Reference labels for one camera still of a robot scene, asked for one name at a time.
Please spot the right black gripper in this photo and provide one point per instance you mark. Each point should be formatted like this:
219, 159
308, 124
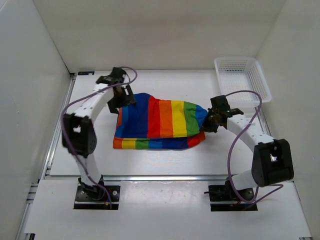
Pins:
206, 127

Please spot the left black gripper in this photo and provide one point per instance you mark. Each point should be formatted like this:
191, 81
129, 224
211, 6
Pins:
128, 100

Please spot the rainbow striped shorts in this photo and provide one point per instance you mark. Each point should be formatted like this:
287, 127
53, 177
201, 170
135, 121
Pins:
159, 124

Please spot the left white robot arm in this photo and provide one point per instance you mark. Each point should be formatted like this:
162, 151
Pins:
77, 125

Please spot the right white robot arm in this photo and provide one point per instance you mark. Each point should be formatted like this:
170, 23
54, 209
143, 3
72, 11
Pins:
272, 158

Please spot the white plastic mesh basket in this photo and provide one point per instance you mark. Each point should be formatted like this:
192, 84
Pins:
244, 74

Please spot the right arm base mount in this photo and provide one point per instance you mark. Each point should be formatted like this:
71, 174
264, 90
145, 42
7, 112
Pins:
223, 199

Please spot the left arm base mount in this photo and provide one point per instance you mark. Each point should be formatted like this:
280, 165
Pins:
94, 198

